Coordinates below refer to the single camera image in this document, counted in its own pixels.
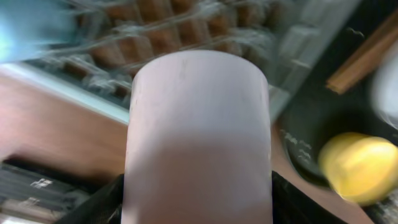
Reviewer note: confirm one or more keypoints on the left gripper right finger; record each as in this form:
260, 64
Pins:
292, 206

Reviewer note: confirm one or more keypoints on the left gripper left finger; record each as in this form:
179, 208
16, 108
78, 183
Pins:
103, 207

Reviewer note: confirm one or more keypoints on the yellow bowl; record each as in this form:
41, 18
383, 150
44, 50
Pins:
361, 169

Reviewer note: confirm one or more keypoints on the pink plastic cup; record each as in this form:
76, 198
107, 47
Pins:
198, 142

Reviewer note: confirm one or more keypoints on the blue plastic cup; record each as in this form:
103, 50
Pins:
30, 27

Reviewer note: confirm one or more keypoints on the grey plastic dishwasher rack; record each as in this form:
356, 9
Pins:
115, 39

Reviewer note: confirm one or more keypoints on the round black tray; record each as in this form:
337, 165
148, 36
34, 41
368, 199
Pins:
316, 114

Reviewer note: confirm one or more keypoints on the grey round plate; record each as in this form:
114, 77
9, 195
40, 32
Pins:
384, 88

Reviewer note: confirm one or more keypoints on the right wooden chopstick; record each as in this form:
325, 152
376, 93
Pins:
389, 24

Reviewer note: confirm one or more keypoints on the black aluminium frame rail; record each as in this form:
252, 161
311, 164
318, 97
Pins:
36, 194

